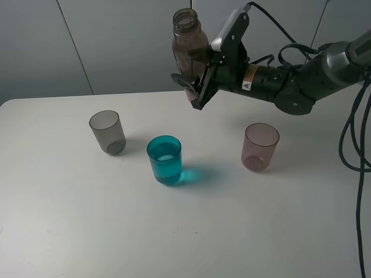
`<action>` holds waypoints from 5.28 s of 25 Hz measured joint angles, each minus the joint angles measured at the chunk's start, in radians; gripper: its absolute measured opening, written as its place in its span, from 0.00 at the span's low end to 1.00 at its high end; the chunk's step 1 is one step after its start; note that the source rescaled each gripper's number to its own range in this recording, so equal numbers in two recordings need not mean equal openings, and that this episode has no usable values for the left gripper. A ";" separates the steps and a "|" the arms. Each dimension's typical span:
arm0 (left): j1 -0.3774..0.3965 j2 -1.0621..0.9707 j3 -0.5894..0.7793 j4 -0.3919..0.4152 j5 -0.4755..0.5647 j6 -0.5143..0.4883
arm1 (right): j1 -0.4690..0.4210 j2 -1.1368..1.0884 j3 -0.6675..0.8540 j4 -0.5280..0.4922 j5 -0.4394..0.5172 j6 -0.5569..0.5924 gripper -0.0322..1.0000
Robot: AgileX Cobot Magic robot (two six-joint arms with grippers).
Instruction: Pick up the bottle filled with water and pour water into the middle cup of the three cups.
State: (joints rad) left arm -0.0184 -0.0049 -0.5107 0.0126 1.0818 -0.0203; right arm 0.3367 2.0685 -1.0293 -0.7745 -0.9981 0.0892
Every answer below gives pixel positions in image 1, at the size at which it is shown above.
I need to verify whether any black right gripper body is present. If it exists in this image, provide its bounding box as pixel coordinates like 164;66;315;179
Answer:
191;14;289;110

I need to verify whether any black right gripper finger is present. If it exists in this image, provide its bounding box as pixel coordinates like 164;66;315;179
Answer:
171;74;200;93

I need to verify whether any brown translucent water bottle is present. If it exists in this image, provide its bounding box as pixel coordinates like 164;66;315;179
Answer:
172;8;209;101

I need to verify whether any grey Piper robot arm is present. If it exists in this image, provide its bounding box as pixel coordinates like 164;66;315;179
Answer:
171;8;370;115

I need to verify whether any teal translucent cup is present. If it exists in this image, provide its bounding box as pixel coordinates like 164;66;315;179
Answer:
147;135;183;185

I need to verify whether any pink translucent cup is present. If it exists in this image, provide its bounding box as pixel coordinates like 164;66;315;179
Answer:
241;123;280;172

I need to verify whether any grey translucent cup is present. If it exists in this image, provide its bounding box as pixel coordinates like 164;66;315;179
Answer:
89;110;126;155

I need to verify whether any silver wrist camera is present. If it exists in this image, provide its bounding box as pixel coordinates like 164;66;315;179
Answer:
210;8;246;52

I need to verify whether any black camera cable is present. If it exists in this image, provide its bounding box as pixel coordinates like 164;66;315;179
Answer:
246;2;325;73

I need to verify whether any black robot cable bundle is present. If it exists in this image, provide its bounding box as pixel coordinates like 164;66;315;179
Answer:
339;72;371;278

